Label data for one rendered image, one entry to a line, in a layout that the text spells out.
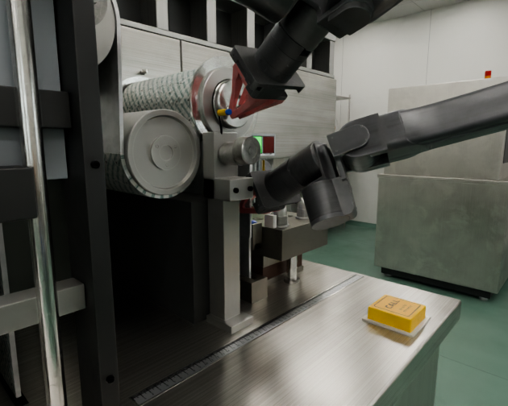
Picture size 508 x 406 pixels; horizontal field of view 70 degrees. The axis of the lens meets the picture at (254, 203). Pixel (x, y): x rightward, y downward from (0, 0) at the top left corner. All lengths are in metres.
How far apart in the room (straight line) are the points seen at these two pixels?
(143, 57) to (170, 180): 0.44
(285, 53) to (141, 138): 0.22
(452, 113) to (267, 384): 0.42
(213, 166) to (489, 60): 4.69
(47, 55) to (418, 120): 0.43
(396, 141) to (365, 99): 4.98
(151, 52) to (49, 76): 0.58
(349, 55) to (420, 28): 0.97
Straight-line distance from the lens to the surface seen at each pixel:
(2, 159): 0.35
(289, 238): 0.69
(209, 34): 1.06
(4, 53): 0.36
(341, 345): 0.58
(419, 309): 0.66
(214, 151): 0.54
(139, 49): 0.92
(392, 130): 0.54
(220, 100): 0.57
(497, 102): 0.57
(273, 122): 1.21
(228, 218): 0.56
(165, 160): 0.53
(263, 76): 0.49
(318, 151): 0.55
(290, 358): 0.54
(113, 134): 0.52
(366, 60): 5.60
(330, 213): 0.51
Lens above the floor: 1.19
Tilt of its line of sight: 9 degrees down
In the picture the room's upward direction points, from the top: straight up
